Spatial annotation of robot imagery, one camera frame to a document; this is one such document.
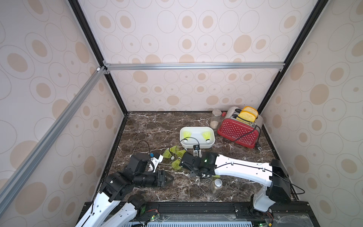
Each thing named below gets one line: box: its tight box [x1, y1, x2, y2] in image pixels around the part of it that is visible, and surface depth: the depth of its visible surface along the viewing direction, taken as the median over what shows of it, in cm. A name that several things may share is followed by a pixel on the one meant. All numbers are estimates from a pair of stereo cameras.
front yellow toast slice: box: [237, 110, 257, 123], surface depth 89 cm
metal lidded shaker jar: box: [210, 178, 224, 194], surface depth 75 cm
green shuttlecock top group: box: [169, 145, 181, 155], surface depth 97 cm
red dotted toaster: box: [217, 106, 264, 149], surface depth 94 cm
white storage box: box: [179, 126, 216, 149], surface depth 102 cm
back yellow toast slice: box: [242, 105, 259, 117], surface depth 93 cm
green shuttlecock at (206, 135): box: [202, 131, 211, 143], surface depth 102 cm
